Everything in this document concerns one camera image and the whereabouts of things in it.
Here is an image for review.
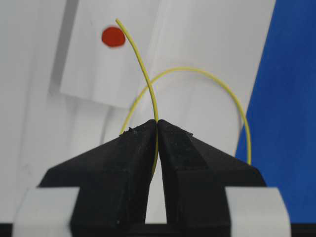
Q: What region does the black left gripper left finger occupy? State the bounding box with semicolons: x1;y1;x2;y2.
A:
39;119;157;237

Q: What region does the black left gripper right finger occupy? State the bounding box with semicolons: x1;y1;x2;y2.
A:
158;119;266;237

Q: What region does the yellow solder wire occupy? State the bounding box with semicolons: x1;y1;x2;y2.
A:
116;18;252;178

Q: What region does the left red dot mark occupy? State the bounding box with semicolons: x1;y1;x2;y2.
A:
101;26;125;47

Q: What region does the large white foam board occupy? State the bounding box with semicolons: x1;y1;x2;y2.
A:
0;0;275;222

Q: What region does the small white raised block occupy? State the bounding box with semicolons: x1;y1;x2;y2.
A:
49;0;162;108

